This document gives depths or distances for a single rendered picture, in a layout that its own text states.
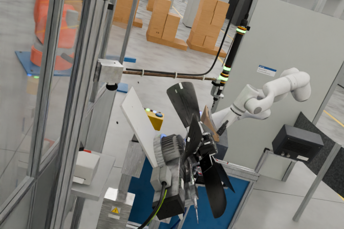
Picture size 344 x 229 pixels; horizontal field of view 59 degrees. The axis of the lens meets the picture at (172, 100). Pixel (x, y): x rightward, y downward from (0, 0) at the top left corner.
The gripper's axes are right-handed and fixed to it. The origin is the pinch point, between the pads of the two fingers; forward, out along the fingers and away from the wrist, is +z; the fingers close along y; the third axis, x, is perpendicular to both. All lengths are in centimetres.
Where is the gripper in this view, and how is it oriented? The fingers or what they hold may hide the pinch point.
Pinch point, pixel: (220, 131)
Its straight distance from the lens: 179.3
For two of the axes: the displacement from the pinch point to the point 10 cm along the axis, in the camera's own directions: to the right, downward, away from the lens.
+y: -4.4, 1.2, -8.9
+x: 7.4, 6.1, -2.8
